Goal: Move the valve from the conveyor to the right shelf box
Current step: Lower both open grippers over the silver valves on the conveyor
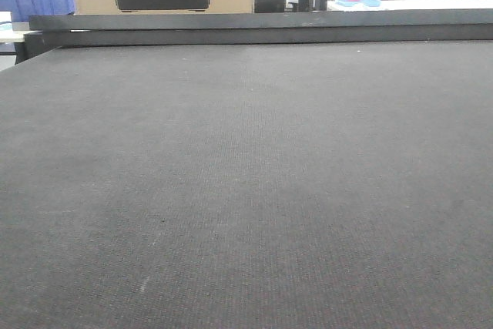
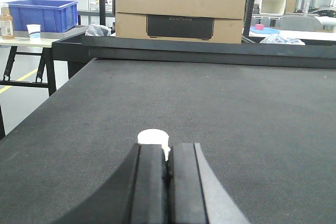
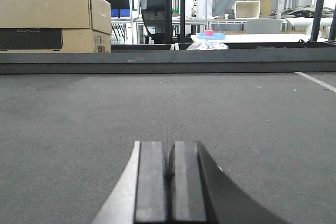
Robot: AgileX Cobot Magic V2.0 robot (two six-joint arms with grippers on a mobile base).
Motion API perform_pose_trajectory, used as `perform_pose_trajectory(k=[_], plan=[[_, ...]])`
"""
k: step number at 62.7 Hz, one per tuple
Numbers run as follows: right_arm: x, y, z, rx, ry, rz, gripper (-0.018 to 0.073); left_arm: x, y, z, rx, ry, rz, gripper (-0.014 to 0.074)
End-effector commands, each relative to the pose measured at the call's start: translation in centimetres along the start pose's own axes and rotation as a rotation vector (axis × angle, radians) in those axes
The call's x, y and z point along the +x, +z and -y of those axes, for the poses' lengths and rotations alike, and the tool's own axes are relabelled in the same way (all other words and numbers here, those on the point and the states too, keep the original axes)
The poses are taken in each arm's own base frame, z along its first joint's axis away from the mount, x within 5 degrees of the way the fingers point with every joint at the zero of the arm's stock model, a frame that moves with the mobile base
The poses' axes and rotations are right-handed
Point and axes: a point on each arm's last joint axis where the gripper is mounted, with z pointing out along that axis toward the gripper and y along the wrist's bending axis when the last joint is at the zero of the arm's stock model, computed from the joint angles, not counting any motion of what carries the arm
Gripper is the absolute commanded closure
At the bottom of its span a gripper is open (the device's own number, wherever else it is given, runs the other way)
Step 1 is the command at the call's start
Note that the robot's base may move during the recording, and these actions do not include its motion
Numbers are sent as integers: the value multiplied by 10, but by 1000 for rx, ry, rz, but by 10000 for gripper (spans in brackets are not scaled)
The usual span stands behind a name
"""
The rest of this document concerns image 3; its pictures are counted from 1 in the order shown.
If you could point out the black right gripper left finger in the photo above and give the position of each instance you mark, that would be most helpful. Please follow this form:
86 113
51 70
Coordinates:
139 196

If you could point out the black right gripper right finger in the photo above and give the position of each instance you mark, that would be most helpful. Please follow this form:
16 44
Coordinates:
202 193

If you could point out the small cardboard box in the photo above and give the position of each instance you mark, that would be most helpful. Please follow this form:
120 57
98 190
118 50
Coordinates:
265 7

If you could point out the large cardboard box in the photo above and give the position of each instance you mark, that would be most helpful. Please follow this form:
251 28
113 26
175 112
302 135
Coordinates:
70 26

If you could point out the clear plastic bag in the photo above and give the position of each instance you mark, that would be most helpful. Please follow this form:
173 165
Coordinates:
207 45

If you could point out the light blue tray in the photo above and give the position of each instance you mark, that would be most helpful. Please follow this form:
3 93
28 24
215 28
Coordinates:
215 36

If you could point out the pink cube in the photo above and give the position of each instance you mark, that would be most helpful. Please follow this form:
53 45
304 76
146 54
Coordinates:
209 33

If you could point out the white table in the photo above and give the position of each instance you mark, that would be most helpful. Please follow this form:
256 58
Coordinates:
247 38

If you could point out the black office chair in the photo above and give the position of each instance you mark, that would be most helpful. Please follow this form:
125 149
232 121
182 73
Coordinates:
154 20

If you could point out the white plastic tub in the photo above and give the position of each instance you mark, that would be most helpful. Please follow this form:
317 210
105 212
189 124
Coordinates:
247 9

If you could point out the black conveyor side rail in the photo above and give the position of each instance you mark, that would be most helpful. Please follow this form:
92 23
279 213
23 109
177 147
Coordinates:
263 60

